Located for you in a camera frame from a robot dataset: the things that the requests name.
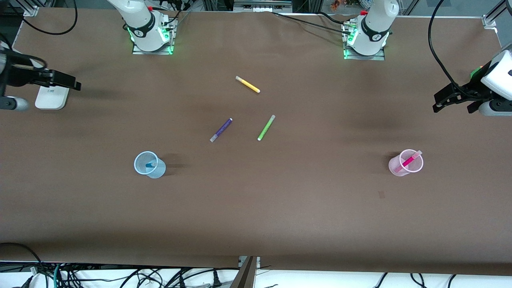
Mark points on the aluminium frame profile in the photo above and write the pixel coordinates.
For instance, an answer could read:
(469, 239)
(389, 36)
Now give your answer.
(31, 8)
(490, 18)

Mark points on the purple marker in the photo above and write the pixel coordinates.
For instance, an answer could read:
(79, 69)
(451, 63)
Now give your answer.
(221, 130)

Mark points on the blue plastic cup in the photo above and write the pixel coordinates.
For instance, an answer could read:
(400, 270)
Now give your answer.
(158, 172)

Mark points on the green marker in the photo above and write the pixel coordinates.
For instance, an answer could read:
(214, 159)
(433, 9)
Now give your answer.
(266, 128)

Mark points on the blue marker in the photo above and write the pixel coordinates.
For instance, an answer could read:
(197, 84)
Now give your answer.
(150, 164)

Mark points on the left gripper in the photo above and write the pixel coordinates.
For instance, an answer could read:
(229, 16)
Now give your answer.
(470, 91)

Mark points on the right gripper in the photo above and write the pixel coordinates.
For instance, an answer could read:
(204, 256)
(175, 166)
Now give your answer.
(19, 76)

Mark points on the grey metal box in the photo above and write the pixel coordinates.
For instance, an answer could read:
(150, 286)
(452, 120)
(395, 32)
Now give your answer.
(262, 4)

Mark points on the pink marker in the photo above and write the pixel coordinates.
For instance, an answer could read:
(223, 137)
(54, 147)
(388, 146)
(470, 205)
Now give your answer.
(408, 161)

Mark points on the pink plastic cup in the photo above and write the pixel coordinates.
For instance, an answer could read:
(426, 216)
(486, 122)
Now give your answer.
(416, 166)

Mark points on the yellow marker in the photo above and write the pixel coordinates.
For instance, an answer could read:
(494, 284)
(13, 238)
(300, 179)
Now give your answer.
(248, 84)

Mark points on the black power plug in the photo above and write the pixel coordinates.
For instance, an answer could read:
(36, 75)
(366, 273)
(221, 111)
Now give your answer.
(216, 281)

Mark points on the brown table beam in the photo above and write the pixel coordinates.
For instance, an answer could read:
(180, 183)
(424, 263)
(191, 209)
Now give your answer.
(244, 278)

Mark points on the colourful puzzle cube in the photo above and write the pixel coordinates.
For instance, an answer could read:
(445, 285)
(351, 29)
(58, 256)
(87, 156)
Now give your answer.
(476, 73)

